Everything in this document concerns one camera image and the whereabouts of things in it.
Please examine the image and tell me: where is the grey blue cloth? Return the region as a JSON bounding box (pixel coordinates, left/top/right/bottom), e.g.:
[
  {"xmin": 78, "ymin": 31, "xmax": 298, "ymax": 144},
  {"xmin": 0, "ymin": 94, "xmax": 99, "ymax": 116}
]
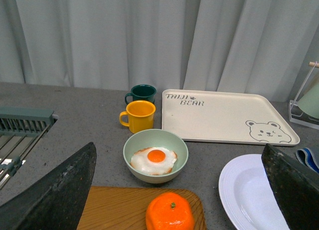
[{"xmin": 296, "ymin": 147, "xmax": 319, "ymax": 173}]

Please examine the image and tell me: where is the light green cup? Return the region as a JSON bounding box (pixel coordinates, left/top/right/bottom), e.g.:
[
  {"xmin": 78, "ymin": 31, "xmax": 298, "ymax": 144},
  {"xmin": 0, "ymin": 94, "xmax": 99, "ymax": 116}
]
[{"xmin": 298, "ymin": 83, "xmax": 319, "ymax": 119}]

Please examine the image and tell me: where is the green dish drying rack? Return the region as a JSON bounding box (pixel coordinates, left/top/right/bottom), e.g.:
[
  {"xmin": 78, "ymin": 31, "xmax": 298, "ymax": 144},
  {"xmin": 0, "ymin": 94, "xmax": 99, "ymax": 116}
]
[{"xmin": 0, "ymin": 107, "xmax": 56, "ymax": 188}]

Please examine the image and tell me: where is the cream bear tray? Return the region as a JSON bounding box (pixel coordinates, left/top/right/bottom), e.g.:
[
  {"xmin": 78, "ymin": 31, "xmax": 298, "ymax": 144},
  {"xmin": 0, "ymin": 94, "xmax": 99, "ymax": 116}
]
[{"xmin": 162, "ymin": 89, "xmax": 300, "ymax": 146}]

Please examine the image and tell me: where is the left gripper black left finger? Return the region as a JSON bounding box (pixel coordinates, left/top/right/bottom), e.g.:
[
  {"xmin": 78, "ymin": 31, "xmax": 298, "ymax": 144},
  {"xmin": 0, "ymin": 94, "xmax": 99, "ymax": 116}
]
[{"xmin": 0, "ymin": 142, "xmax": 97, "ymax": 230}]

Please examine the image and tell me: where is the white ribbed plate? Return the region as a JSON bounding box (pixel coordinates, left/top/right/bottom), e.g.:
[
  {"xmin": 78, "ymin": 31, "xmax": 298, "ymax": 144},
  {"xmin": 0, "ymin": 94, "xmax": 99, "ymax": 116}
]
[{"xmin": 218, "ymin": 154, "xmax": 289, "ymax": 230}]

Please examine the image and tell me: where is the dark green mug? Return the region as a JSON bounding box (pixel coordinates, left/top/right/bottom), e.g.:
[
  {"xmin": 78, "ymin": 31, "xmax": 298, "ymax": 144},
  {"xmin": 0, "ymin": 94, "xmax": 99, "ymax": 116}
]
[{"xmin": 125, "ymin": 84, "xmax": 157, "ymax": 105}]

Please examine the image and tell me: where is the wooden cutting board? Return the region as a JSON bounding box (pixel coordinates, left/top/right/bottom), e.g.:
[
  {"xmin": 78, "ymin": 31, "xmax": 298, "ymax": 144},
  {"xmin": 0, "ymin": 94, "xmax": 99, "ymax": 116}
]
[{"xmin": 77, "ymin": 186, "xmax": 207, "ymax": 230}]

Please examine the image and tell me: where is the white wire cup rack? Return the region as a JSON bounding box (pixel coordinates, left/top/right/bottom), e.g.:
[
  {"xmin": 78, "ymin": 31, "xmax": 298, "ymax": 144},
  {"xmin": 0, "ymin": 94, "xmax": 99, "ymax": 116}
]
[{"xmin": 289, "ymin": 61, "xmax": 319, "ymax": 129}]

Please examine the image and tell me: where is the orange fruit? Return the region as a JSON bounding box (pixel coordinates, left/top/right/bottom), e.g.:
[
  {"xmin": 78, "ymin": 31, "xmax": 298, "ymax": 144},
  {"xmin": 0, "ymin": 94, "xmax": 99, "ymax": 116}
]
[{"xmin": 145, "ymin": 192, "xmax": 195, "ymax": 230}]

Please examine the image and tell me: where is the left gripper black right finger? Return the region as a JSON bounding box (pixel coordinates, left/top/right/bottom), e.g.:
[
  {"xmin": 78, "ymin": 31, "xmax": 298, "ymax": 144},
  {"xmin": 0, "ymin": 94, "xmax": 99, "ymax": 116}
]
[{"xmin": 262, "ymin": 144, "xmax": 319, "ymax": 230}]

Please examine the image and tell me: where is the grey white curtain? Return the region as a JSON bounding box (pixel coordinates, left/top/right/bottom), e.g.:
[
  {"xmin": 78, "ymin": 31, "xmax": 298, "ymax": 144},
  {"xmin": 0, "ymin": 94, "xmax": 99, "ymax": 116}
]
[{"xmin": 0, "ymin": 0, "xmax": 319, "ymax": 102}]

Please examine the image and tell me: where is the fake fried egg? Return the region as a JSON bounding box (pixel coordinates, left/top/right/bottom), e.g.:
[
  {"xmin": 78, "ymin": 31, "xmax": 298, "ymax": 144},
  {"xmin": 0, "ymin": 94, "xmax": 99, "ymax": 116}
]
[{"xmin": 130, "ymin": 147, "xmax": 177, "ymax": 175}]

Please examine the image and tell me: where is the yellow mug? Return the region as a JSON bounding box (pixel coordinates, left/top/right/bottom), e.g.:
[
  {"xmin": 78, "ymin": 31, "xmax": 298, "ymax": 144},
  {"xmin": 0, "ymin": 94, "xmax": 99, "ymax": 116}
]
[{"xmin": 119, "ymin": 100, "xmax": 156, "ymax": 134}]

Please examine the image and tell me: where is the light green bowl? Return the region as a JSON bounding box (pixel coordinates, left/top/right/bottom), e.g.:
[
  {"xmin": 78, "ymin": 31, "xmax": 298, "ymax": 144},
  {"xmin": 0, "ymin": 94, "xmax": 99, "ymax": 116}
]
[{"xmin": 123, "ymin": 129, "xmax": 188, "ymax": 184}]

